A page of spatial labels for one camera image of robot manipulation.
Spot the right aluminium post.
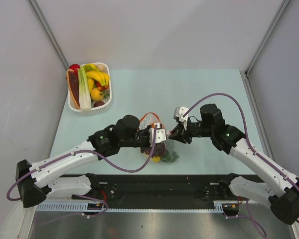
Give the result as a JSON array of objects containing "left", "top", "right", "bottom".
[{"left": 245, "top": 0, "right": 292, "bottom": 74}]

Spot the yellow bell pepper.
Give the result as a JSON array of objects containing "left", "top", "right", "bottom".
[{"left": 147, "top": 156, "right": 161, "bottom": 163}]

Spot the yellow banana bunch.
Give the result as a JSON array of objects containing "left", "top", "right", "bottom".
[{"left": 83, "top": 63, "right": 110, "bottom": 92}]

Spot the yellow lemon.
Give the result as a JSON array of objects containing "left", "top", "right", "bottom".
[{"left": 90, "top": 88, "right": 104, "bottom": 102}]

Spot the left aluminium post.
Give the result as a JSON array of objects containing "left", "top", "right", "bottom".
[{"left": 26, "top": 0, "right": 69, "bottom": 69}]

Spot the white cable duct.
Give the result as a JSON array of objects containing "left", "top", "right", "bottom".
[{"left": 36, "top": 201, "right": 224, "bottom": 213}]

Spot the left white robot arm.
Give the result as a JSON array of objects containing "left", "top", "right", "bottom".
[{"left": 15, "top": 115, "right": 157, "bottom": 208}]

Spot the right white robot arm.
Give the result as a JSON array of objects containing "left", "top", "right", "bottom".
[{"left": 169, "top": 104, "right": 299, "bottom": 225}]

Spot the green white leek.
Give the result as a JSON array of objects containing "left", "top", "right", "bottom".
[{"left": 78, "top": 66, "right": 91, "bottom": 111}]

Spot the aluminium post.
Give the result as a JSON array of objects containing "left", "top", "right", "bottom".
[
  {"left": 26, "top": 0, "right": 69, "bottom": 69},
  {"left": 245, "top": 0, "right": 292, "bottom": 74}
]

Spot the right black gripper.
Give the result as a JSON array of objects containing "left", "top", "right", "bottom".
[{"left": 169, "top": 117, "right": 213, "bottom": 144}]

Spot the white plastic basket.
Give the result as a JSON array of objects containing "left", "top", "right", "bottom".
[{"left": 66, "top": 62, "right": 112, "bottom": 115}]

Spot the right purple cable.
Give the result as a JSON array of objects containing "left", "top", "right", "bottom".
[{"left": 181, "top": 93, "right": 299, "bottom": 237}]

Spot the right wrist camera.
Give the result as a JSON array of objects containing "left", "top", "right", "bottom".
[{"left": 173, "top": 107, "right": 189, "bottom": 130}]

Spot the dark grape bunch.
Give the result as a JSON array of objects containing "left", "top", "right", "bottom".
[{"left": 140, "top": 143, "right": 166, "bottom": 158}]

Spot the dark purple plum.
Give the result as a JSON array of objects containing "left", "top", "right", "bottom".
[{"left": 93, "top": 101, "right": 105, "bottom": 108}]

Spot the orange sliced papaya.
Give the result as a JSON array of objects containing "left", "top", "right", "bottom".
[{"left": 66, "top": 69, "right": 80, "bottom": 110}]

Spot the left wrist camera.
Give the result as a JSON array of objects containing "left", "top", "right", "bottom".
[{"left": 149, "top": 122, "right": 167, "bottom": 146}]

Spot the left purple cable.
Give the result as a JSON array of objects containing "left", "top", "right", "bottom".
[{"left": 6, "top": 123, "right": 158, "bottom": 225}]

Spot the clear orange zip bag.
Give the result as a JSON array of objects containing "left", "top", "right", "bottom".
[{"left": 140, "top": 112, "right": 179, "bottom": 163}]

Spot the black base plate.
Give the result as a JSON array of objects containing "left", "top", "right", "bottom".
[{"left": 40, "top": 173, "right": 265, "bottom": 210}]

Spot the red bell pepper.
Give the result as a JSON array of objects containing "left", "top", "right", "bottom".
[{"left": 69, "top": 64, "right": 80, "bottom": 75}]

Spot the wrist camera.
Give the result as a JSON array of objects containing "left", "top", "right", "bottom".
[
  {"left": 173, "top": 107, "right": 189, "bottom": 130},
  {"left": 149, "top": 122, "right": 167, "bottom": 146}
]

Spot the purple cable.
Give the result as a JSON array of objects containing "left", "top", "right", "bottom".
[
  {"left": 6, "top": 123, "right": 158, "bottom": 225},
  {"left": 181, "top": 93, "right": 299, "bottom": 237}
]

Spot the aluminium front rail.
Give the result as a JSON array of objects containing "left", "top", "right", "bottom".
[{"left": 26, "top": 181, "right": 299, "bottom": 202}]

